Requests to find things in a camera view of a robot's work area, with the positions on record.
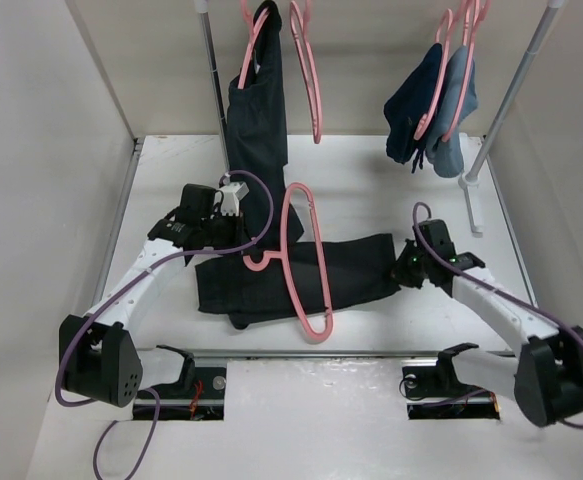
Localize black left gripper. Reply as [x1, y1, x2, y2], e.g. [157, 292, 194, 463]
[200, 209, 255, 257]

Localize black trousers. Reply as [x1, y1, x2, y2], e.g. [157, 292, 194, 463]
[193, 232, 403, 331]
[224, 0, 306, 251]

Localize pink hanger taken from rack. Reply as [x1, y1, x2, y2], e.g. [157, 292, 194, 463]
[243, 182, 334, 343]

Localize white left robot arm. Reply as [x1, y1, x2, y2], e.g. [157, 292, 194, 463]
[55, 182, 248, 407]

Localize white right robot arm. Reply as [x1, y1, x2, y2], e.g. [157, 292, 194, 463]
[391, 219, 583, 427]

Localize light blue jeans on hanger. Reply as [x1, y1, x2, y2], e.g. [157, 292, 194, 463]
[425, 46, 479, 179]

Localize pink hanger holding navy trousers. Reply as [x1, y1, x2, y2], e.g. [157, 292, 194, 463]
[414, 8, 455, 141]

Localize black trousers on hanger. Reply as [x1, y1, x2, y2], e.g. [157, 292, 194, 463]
[224, 0, 306, 251]

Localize navy blue trousers on hanger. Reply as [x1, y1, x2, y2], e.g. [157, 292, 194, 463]
[383, 46, 433, 173]

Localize pink hanger holding black trousers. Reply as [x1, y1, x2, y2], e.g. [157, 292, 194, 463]
[233, 1, 282, 90]

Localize empty pink hanger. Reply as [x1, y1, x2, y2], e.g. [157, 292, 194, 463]
[289, 1, 323, 144]

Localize pink hanger holding blue jeans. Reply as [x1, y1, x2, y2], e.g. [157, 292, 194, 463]
[440, 0, 493, 145]

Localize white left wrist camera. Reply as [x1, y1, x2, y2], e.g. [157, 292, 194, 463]
[213, 182, 249, 216]

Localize grey clothes rack frame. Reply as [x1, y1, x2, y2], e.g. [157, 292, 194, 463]
[190, 0, 572, 237]

